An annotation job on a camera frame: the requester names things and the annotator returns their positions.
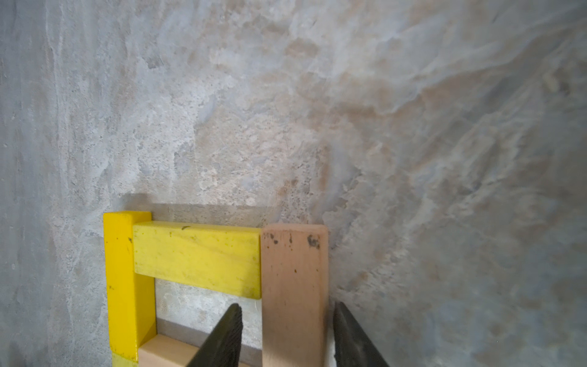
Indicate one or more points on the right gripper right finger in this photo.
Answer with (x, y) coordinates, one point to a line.
(353, 348)

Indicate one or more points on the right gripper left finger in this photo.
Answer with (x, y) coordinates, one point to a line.
(222, 347)

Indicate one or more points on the natural wood block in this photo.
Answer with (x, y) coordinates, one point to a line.
(294, 294)
(165, 351)

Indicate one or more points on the yellow block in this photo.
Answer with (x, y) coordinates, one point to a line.
(121, 361)
(130, 296)
(225, 259)

